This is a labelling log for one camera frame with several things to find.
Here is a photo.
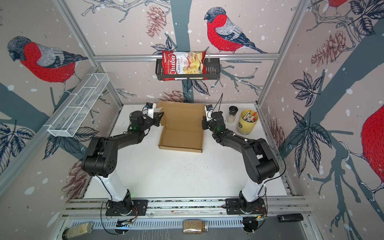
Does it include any red cassava chips bag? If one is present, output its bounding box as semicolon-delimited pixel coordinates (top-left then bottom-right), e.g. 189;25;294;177
162;51;207;81

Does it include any black lid spice shaker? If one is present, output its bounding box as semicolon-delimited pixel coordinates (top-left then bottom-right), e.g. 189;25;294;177
227;106;238;124

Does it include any brown cardboard box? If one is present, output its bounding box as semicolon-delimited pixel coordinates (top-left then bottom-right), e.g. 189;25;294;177
157;101;206;153

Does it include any white wire mesh shelf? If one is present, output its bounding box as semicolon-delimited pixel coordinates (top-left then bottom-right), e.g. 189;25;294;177
48;73;110;137

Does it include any yellow pen cup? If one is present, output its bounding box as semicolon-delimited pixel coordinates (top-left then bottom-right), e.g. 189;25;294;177
237;110;259;135

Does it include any brown grain glass jar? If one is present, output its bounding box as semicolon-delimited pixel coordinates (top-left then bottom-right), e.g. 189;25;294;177
183;220;209;235

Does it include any black wall basket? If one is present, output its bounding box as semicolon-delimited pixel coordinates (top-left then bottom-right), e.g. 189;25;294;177
155;58;221;81

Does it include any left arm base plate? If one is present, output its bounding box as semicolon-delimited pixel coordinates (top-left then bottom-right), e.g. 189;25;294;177
106;200;148;217

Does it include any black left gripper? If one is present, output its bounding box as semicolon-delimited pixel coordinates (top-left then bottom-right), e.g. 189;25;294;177
140;112;164;133

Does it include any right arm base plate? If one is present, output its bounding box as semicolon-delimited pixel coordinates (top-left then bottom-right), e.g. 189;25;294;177
225;198;267;215

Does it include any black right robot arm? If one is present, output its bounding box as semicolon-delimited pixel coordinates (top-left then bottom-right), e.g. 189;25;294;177
202;105;280;216

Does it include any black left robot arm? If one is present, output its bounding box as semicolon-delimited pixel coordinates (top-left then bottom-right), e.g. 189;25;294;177
82;103;164;217

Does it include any black remote device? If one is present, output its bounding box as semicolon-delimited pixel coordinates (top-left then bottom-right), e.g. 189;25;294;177
277;213;304;223

